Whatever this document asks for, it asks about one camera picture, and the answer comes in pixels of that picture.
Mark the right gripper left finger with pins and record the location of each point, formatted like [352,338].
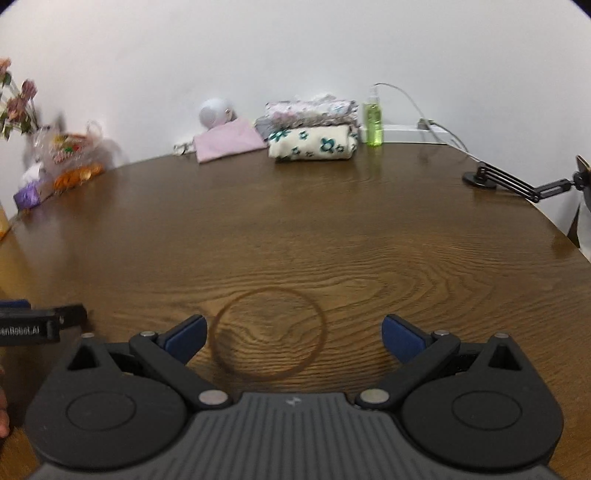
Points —
[165,357]

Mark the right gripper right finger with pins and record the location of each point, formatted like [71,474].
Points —
[423,356]

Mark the pink floral garment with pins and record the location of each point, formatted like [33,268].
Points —
[324,111]

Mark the purple tissue box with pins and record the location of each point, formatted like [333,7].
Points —
[35,186]

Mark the oranges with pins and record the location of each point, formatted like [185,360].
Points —
[75,177]

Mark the clear snack bag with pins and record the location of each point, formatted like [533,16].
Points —
[59,151]

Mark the pink artificial flowers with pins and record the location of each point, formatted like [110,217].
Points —
[18,111]

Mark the white power strip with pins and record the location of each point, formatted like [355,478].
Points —
[415,135]

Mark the cream green-flower folded cloth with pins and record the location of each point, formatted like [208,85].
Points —
[327,143]

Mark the pink folded cloth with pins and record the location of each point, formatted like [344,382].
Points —
[233,138]

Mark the green spray bottle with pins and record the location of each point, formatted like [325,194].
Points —
[372,113]

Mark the white round speaker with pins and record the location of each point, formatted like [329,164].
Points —
[215,112]

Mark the white wall socket strip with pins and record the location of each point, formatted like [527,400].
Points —
[184,148]

